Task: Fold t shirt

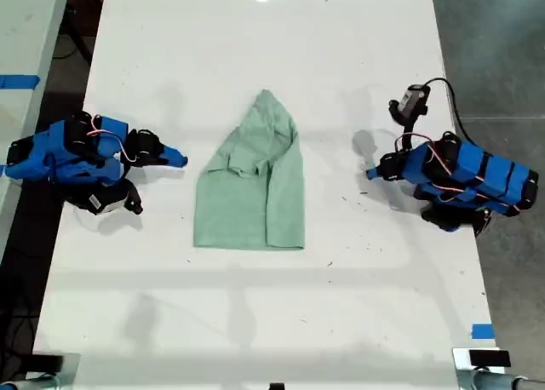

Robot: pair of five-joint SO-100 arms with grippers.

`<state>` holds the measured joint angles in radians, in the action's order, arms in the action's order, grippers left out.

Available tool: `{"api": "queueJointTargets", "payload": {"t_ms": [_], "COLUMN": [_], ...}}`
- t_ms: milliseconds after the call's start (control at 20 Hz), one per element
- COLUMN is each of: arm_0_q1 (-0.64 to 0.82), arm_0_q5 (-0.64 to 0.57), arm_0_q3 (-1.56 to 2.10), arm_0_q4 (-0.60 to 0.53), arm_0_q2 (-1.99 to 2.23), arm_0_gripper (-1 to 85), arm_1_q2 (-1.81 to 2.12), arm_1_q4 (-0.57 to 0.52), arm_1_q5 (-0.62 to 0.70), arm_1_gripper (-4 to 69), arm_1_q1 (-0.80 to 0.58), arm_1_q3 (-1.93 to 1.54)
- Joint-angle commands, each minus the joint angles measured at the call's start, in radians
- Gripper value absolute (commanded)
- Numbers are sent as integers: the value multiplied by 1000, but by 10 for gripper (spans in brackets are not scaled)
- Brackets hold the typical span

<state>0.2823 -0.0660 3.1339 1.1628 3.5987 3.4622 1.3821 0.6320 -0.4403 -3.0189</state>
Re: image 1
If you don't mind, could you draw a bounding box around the pale green t-shirt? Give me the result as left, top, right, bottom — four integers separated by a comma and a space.
192, 89, 307, 252

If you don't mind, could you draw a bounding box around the long blue tape strip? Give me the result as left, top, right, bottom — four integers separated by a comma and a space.
0, 73, 42, 90

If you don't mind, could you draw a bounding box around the white side table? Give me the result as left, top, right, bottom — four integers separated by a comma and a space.
0, 0, 72, 247

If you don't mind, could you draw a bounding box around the small black box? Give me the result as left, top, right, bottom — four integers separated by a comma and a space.
32, 354, 66, 373
468, 349, 512, 368

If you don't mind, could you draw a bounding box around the grey tube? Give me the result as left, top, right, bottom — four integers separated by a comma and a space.
472, 370, 545, 390
0, 375, 57, 390

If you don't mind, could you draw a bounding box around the black camera stalk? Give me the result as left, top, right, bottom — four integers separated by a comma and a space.
394, 119, 417, 153

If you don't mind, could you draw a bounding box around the black camera box white label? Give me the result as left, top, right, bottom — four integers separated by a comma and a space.
77, 178, 145, 217

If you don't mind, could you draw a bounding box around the black camera cable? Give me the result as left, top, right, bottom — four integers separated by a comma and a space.
424, 77, 470, 141

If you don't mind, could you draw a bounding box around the silver metal bracket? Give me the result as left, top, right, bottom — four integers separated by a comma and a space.
451, 347, 512, 390

